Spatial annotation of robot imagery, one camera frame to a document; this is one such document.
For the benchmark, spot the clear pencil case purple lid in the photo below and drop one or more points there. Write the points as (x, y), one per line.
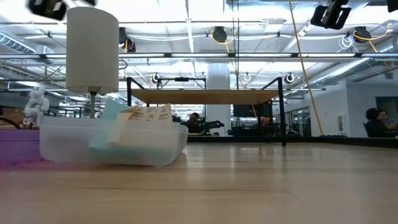
(62, 143)

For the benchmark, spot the teal sticky note pad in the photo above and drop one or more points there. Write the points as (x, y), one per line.
(146, 113)

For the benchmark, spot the white lamp with wooden base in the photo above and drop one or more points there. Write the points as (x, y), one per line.
(91, 49)

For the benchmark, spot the black background robot arms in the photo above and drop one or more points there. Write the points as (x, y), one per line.
(214, 126)

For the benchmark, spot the brown cardboard box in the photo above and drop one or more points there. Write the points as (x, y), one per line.
(12, 115)

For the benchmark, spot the white robot figure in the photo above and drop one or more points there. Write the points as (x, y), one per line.
(37, 102)

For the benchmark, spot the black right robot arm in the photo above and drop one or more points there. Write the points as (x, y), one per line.
(393, 4)

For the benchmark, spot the wooden shelf riser black legs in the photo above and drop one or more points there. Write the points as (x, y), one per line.
(205, 96)

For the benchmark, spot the black metal table frame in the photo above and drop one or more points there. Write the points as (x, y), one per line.
(342, 140)

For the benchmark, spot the person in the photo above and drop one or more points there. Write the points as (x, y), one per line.
(194, 119)
(376, 127)

